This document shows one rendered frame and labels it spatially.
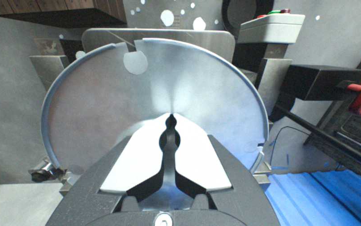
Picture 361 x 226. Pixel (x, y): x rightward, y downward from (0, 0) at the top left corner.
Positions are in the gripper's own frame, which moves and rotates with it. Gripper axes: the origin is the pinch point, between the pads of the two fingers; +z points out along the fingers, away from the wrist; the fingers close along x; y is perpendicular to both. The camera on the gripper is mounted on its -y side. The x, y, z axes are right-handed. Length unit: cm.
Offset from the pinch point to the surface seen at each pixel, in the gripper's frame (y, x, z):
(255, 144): 5.5, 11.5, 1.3
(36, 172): 8.7, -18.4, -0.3
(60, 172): 9.9, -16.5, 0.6
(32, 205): 137, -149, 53
